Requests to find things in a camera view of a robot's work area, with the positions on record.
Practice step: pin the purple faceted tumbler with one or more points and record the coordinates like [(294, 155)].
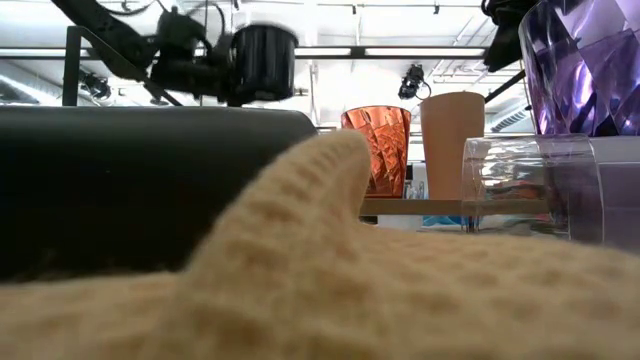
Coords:
[(585, 65)]

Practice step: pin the black ceiling-mounted device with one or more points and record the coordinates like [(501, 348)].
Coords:
[(412, 82), (95, 86)]

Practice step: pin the tall black cup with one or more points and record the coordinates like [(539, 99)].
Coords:
[(125, 190)]

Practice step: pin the yellow waffle cloth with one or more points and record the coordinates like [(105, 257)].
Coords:
[(350, 300)]

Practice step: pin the clear plastic cup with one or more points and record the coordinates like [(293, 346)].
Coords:
[(500, 175)]

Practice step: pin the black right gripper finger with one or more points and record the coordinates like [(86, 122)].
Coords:
[(505, 47)]

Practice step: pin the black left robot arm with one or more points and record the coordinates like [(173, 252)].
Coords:
[(100, 25)]

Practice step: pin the orange faceted tumbler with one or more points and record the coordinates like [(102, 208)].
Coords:
[(382, 150)]

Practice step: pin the peach matte plastic cup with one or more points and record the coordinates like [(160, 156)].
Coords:
[(452, 150)]

